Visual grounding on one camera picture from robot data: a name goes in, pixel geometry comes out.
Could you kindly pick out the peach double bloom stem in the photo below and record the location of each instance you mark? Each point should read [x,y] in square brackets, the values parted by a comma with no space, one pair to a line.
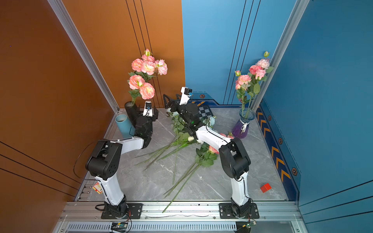
[144,66]

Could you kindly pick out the pink rose stem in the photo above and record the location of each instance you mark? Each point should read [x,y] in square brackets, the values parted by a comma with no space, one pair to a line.
[254,69]
[260,74]

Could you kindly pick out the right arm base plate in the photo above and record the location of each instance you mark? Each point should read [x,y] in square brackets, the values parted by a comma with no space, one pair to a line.
[226,212]

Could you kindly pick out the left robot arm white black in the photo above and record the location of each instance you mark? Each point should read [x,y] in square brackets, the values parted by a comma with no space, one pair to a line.
[104,161]

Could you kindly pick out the left green circuit board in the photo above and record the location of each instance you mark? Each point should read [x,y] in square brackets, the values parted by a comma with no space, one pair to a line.
[119,227]

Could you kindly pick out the pale pink carnation stem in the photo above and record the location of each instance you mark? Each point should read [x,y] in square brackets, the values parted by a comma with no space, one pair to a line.
[264,63]

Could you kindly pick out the teal ceramic vase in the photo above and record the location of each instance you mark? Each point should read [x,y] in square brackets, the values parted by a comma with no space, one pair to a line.
[125,126]

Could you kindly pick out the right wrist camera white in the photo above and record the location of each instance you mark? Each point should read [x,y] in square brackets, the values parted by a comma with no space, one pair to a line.
[186,94]

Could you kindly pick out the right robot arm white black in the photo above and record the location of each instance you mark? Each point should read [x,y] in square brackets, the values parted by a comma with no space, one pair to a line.
[233,156]

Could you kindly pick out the pink double bloom stem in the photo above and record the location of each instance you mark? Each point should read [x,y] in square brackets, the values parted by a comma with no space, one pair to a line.
[242,87]

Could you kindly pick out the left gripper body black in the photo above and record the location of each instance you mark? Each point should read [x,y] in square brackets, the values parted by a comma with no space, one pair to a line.
[149,122]

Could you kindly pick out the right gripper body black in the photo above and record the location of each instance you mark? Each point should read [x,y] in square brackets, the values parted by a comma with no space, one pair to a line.
[183,110]

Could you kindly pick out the black white chessboard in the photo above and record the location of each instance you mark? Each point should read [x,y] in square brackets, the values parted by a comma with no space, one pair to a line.
[205,112]

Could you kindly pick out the left aluminium corner post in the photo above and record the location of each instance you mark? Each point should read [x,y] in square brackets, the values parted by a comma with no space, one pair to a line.
[66,21]

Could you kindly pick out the large peach bloom stem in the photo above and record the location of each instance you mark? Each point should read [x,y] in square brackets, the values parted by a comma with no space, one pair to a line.
[140,88]

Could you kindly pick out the green circuit board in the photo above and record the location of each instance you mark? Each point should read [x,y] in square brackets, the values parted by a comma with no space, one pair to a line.
[119,227]
[249,224]

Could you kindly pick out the blue purple glass vase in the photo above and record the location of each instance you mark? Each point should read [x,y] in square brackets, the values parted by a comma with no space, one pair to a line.
[241,128]

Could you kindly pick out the red block right side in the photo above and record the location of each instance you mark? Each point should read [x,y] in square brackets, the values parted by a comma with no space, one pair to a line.
[266,187]

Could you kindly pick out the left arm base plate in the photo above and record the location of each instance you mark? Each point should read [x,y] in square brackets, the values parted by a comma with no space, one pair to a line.
[133,211]

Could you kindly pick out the black cylindrical vase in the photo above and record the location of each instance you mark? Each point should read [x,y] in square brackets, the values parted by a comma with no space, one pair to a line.
[132,111]

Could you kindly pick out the aluminium front rail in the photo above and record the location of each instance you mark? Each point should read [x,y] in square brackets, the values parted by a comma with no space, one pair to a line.
[183,211]

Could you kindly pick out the right aluminium corner post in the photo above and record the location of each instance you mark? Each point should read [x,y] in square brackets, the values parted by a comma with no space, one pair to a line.
[289,30]

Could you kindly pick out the right green circuit board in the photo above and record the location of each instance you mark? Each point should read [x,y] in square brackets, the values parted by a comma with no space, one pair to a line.
[249,224]

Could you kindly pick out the pale pink double stem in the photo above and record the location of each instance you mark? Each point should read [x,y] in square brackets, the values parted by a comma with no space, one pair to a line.
[161,67]

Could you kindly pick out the bunch of pink flowers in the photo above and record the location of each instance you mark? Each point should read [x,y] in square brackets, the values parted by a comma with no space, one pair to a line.
[159,167]

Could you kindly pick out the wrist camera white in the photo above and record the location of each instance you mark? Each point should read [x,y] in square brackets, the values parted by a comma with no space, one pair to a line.
[186,94]
[148,109]

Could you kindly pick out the red box left side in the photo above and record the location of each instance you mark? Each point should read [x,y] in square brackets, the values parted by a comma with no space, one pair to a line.
[98,188]

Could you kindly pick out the aluminium corner post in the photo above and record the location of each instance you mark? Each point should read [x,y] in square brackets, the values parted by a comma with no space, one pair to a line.
[289,30]
[66,21]

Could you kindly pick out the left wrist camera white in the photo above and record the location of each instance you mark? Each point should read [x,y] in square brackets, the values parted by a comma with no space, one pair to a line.
[148,109]

